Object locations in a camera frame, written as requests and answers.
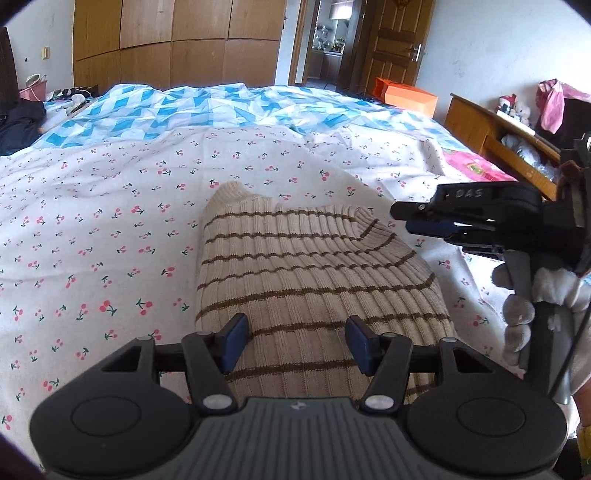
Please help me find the beige brown-striped knit sweater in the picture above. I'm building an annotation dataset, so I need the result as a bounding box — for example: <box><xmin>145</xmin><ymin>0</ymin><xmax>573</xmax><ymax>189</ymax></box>
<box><xmin>194</xmin><ymin>181</ymin><xmax>458</xmax><ymax>402</ymax></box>

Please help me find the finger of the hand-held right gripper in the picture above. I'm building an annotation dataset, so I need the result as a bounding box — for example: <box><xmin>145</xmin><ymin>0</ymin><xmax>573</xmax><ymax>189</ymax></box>
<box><xmin>390</xmin><ymin>198</ymin><xmax>444</xmax><ymax>221</ymax></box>
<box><xmin>405</xmin><ymin>220</ymin><xmax>506</xmax><ymax>256</ymax></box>

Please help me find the dark brown headboard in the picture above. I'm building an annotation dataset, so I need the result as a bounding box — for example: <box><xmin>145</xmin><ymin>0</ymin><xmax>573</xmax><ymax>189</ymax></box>
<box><xmin>0</xmin><ymin>26</ymin><xmax>21</xmax><ymax>104</ymax></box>

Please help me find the orange box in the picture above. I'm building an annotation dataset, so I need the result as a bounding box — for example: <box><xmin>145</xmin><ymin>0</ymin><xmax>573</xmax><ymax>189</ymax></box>
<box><xmin>373</xmin><ymin>77</ymin><xmax>438</xmax><ymax>118</ymax></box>

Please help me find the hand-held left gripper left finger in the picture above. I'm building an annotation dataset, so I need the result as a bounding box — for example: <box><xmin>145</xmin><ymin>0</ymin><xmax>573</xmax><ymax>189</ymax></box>
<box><xmin>88</xmin><ymin>313</ymin><xmax>250</xmax><ymax>414</ymax></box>

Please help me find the pink bucket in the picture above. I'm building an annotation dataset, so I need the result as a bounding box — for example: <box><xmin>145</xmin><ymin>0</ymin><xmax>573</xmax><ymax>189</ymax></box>
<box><xmin>18</xmin><ymin>74</ymin><xmax>49</xmax><ymax>102</ymax></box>

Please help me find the wooden wardrobe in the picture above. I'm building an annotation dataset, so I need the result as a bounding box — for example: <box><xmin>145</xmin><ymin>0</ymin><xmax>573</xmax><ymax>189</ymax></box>
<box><xmin>73</xmin><ymin>0</ymin><xmax>287</xmax><ymax>93</ymax></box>

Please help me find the dark jacket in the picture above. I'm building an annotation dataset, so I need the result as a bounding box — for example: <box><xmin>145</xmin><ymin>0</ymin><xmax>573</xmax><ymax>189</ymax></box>
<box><xmin>0</xmin><ymin>100</ymin><xmax>47</xmax><ymax>156</ymax></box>

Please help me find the black cable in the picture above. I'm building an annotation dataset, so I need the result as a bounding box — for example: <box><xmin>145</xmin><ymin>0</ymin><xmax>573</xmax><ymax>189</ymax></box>
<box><xmin>549</xmin><ymin>305</ymin><xmax>591</xmax><ymax>398</ymax></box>

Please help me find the person's right hand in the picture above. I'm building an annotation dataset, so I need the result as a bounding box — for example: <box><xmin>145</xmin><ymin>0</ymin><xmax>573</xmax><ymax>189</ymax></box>
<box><xmin>492</xmin><ymin>263</ymin><xmax>591</xmax><ymax>366</ymax></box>

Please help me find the black and white item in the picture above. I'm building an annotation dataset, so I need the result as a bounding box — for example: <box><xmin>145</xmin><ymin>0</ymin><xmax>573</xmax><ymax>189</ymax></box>
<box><xmin>46</xmin><ymin>88</ymin><xmax>95</xmax><ymax>109</ymax></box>

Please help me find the wooden desk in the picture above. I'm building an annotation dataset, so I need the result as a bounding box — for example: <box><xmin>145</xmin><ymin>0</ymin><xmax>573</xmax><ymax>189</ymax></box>
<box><xmin>444</xmin><ymin>93</ymin><xmax>561</xmax><ymax>201</ymax></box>

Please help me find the brown wooden door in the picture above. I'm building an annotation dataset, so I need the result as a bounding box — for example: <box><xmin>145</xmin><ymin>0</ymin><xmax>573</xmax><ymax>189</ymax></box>
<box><xmin>358</xmin><ymin>0</ymin><xmax>437</xmax><ymax>95</ymax></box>

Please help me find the blue white checked quilt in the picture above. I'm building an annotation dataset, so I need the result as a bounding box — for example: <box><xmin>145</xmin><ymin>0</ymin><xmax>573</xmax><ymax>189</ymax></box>
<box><xmin>32</xmin><ymin>82</ymin><xmax>467</xmax><ymax>151</ymax></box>

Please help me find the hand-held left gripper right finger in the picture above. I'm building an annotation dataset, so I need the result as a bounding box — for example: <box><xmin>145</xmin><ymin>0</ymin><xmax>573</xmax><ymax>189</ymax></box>
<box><xmin>346</xmin><ymin>316</ymin><xmax>504</xmax><ymax>415</ymax></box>

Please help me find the person's right forearm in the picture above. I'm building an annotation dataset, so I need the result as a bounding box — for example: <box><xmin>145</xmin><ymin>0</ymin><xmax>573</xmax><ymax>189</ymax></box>
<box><xmin>571</xmin><ymin>385</ymin><xmax>591</xmax><ymax>480</ymax></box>

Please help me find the clear plastic bag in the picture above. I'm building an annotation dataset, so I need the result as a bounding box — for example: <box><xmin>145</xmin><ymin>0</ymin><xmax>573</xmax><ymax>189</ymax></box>
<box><xmin>501</xmin><ymin>134</ymin><xmax>561</xmax><ymax>181</ymax></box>

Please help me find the pink cloth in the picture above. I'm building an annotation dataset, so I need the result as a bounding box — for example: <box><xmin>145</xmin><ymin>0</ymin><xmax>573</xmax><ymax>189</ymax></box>
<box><xmin>536</xmin><ymin>78</ymin><xmax>591</xmax><ymax>134</ymax></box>

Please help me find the white cherry-print bed sheet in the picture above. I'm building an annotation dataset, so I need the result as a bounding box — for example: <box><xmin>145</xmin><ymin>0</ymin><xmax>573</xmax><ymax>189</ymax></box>
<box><xmin>0</xmin><ymin>124</ymin><xmax>578</xmax><ymax>457</ymax></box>

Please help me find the plush toy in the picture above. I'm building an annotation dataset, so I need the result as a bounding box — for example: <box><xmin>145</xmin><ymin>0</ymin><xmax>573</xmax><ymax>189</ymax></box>
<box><xmin>496</xmin><ymin>95</ymin><xmax>532</xmax><ymax>127</ymax></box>

